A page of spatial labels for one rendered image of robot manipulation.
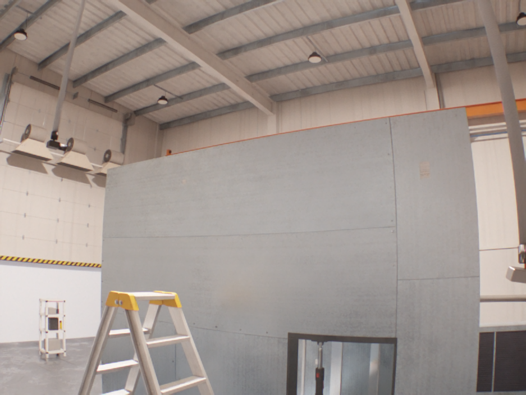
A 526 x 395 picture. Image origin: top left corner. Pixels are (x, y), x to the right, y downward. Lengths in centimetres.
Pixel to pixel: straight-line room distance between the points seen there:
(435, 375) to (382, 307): 43
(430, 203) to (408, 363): 76
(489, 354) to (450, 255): 471
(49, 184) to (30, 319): 400
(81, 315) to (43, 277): 183
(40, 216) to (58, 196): 88
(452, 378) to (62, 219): 1144
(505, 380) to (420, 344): 479
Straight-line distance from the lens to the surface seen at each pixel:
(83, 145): 1200
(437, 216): 189
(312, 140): 215
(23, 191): 1170
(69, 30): 1086
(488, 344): 647
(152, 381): 180
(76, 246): 1252
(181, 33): 973
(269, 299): 216
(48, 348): 1034
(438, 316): 189
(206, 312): 241
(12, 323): 1190
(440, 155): 195
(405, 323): 192
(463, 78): 1144
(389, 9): 920
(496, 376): 660
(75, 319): 1291
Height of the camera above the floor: 246
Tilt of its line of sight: 11 degrees up
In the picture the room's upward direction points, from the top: 1 degrees clockwise
